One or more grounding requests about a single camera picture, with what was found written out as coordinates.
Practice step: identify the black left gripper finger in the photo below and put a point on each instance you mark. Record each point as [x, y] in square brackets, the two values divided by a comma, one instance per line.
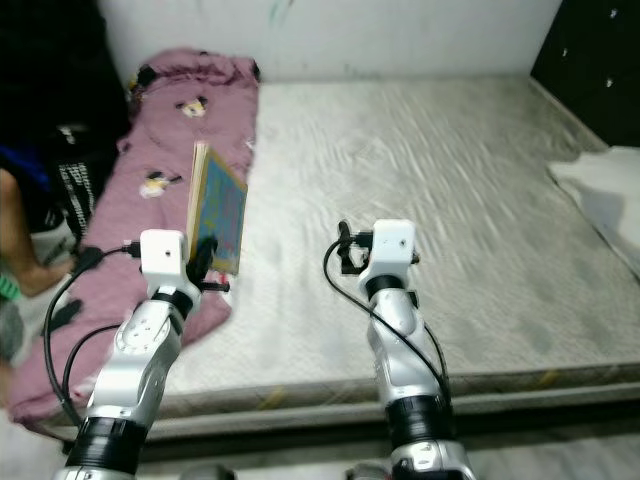
[202, 256]

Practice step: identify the colourful children's book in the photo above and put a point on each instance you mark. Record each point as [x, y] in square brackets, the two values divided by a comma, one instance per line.
[220, 205]

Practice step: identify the pink cartoon print blanket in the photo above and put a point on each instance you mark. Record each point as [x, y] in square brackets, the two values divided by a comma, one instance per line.
[150, 150]

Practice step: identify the white pillow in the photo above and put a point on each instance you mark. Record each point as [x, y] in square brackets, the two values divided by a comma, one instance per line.
[605, 200]

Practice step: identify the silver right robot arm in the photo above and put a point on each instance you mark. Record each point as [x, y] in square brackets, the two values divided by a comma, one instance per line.
[400, 370]

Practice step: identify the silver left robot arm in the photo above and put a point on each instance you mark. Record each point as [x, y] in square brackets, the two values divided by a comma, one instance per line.
[135, 380]

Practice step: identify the grey quilted mattress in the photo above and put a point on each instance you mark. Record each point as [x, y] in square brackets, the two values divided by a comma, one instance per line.
[410, 170]

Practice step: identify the black bag with white print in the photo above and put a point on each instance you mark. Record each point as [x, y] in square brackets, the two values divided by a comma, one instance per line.
[82, 180]

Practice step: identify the grey robot left leg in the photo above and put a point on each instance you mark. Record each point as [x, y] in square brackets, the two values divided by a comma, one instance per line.
[203, 473]

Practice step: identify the grey robot leg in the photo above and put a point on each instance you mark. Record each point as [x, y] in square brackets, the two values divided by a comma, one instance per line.
[367, 472]
[203, 473]

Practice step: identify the grey robot right leg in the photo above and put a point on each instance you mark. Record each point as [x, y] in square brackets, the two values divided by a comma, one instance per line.
[367, 472]

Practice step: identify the black tufted headboard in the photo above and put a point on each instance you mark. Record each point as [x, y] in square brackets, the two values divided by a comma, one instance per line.
[595, 60]

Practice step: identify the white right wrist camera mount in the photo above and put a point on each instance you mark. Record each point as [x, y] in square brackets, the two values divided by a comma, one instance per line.
[393, 245]

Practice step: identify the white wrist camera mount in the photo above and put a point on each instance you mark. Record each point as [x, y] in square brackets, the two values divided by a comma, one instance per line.
[162, 256]
[393, 245]

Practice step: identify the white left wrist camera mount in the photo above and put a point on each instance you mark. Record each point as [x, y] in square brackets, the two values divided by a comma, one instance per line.
[162, 256]

